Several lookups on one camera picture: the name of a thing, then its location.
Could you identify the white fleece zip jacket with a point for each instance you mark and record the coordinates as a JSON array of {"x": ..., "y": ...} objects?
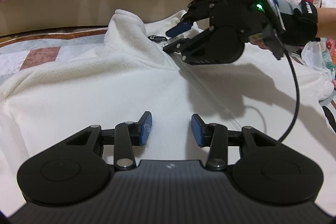
[{"x": 127, "y": 75}]

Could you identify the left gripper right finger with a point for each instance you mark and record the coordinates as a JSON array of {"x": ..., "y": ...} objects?
[{"x": 214, "y": 136}]

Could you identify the black gloved right hand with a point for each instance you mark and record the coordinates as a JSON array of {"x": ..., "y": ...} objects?
[{"x": 287, "y": 25}]

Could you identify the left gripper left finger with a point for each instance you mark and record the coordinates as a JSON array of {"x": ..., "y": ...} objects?
[{"x": 127, "y": 135}]

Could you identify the checkered pastel floor rug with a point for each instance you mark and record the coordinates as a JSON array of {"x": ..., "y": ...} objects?
[{"x": 31, "y": 50}]

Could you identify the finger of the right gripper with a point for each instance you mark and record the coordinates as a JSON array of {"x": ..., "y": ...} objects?
[
  {"x": 189, "y": 44},
  {"x": 181, "y": 28}
]

